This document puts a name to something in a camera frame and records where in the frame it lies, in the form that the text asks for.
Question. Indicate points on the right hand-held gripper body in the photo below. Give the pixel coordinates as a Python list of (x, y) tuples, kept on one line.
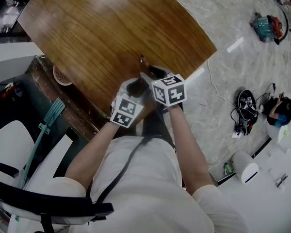
[(169, 91)]

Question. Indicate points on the white rounded machine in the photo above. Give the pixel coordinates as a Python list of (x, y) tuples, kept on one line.
[(9, 142)]

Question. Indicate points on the person's white shirt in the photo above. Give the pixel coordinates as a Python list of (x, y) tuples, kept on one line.
[(148, 198)]

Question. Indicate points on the green bottle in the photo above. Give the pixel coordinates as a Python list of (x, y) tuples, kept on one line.
[(228, 168)]

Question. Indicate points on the green flat mop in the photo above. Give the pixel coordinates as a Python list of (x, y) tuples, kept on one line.
[(54, 110)]

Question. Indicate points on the white curved partition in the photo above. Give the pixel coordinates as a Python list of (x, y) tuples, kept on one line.
[(14, 62)]

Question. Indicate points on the white cylindrical bin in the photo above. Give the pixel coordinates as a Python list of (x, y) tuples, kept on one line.
[(245, 166)]

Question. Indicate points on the person's left forearm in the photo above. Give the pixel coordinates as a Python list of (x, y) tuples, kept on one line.
[(92, 154)]

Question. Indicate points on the eyeglasses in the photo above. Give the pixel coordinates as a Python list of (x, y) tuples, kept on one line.
[(143, 61)]

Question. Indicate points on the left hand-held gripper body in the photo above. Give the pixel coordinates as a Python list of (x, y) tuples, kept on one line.
[(126, 111)]

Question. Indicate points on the small grey metal tool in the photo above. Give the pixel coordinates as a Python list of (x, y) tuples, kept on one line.
[(281, 180)]

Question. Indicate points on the dark desk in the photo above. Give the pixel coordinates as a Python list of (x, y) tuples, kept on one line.
[(9, 13)]

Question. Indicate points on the white plain counter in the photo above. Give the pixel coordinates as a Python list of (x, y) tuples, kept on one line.
[(257, 203)]

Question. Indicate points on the white power strip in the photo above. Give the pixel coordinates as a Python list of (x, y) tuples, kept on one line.
[(235, 134)]

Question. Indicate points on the person's right forearm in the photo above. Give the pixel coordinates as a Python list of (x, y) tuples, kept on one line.
[(189, 149)]

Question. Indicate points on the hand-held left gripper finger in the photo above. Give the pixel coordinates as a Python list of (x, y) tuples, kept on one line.
[(128, 87), (143, 91)]

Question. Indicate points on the teal and red vacuum cleaner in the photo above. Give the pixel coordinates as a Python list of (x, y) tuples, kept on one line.
[(265, 27)]

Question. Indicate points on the person's dark trousers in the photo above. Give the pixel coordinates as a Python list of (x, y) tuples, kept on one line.
[(157, 125)]

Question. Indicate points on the red handheld tool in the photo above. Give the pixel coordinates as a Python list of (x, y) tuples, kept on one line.
[(7, 91)]

